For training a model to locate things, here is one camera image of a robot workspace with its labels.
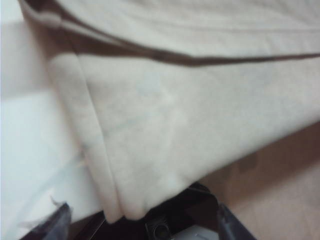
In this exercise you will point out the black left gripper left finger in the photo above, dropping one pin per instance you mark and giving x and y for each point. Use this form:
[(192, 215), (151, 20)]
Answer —
[(55, 222)]

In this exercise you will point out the beige T-shirt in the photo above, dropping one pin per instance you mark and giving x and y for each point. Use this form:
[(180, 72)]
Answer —
[(175, 112)]

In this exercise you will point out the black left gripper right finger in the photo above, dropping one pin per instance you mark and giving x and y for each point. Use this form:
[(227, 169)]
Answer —
[(231, 227)]

